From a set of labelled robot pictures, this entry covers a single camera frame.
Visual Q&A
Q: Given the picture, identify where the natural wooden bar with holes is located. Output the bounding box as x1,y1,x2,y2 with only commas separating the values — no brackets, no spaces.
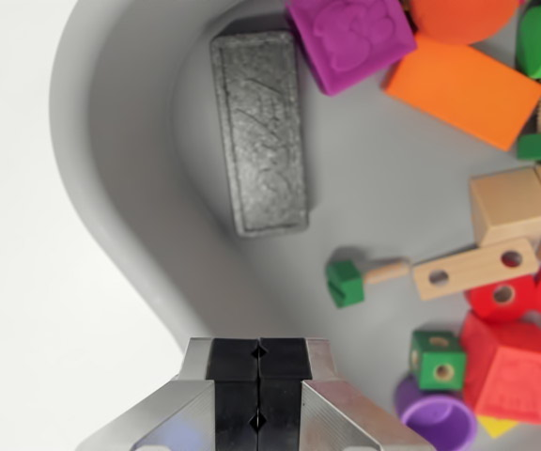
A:
412,237,541,302

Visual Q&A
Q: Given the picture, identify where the green wooden cube with holes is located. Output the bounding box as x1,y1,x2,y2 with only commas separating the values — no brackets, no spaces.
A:
409,330,468,392

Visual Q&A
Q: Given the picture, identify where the dark grey foam block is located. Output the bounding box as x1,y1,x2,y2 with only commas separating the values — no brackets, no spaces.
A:
209,30,311,239

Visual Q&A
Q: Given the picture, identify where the black silver gripper left finger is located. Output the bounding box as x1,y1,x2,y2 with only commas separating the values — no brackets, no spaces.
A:
75,336,260,451

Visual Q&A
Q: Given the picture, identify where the red embossed soft cube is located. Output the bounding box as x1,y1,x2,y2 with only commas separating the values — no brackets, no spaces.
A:
457,312,541,427

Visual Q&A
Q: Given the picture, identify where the magenta embossed soft cube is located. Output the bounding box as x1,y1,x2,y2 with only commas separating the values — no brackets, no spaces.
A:
285,0,417,98

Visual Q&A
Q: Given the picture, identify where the black silver gripper right finger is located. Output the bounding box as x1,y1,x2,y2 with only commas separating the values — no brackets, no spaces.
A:
256,336,436,451

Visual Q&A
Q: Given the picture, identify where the square green headed wooden bolt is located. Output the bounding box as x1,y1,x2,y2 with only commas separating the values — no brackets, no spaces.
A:
325,256,411,310

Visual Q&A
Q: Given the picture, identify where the grey plastic bin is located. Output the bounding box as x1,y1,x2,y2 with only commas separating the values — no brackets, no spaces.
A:
48,0,541,451

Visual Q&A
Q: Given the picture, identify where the orange rectangular wooden block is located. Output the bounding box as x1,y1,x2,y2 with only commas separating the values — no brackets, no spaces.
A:
381,35,541,152

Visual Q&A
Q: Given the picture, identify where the purple plastic cup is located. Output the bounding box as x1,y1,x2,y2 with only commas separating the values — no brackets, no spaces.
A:
394,373,480,451

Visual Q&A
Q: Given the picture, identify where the orange foam ball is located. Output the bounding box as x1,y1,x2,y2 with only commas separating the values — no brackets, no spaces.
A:
409,0,526,47

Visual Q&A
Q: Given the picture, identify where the yellow wooden triangle piece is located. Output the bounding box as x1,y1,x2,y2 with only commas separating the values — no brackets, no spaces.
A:
476,414,519,442

